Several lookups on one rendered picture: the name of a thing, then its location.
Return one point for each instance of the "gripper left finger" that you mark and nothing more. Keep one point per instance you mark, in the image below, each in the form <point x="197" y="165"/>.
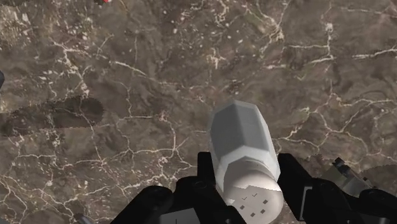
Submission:
<point x="192" y="194"/>

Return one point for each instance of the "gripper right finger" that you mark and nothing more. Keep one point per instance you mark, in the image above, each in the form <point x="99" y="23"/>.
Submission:
<point x="322" y="201"/>

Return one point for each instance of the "white grey salt shaker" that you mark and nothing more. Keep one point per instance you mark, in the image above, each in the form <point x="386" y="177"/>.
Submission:
<point x="242" y="149"/>

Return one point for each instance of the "grey green angular object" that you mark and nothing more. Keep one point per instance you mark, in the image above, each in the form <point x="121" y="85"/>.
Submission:
<point x="344" y="177"/>

